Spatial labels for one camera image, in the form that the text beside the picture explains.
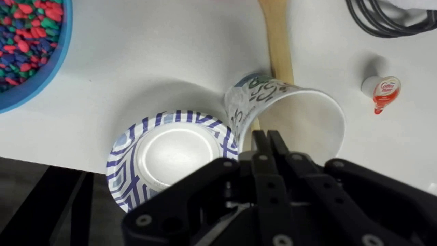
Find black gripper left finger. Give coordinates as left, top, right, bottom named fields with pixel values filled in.
left=122, top=129, right=276, bottom=246

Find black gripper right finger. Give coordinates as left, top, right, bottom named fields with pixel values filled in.
left=268, top=129, right=437, bottom=246

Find swirl patterned paper coffee cup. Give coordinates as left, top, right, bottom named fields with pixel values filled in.
left=223, top=73, right=346, bottom=159

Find small red creamer cup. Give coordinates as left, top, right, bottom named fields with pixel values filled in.
left=361, top=74, right=402, bottom=115

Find blue patterned paper plate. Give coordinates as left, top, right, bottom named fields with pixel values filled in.
left=106, top=110, right=241, bottom=215

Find wooden slotted spatula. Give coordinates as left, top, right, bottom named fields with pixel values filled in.
left=252, top=0, right=295, bottom=132

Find blue plastic bowl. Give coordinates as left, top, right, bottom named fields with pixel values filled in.
left=0, top=0, right=74, bottom=115

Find colourful candy pieces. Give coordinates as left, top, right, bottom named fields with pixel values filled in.
left=0, top=0, right=66, bottom=94

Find black wire towel holder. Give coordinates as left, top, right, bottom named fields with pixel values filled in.
left=345, top=0, right=437, bottom=39

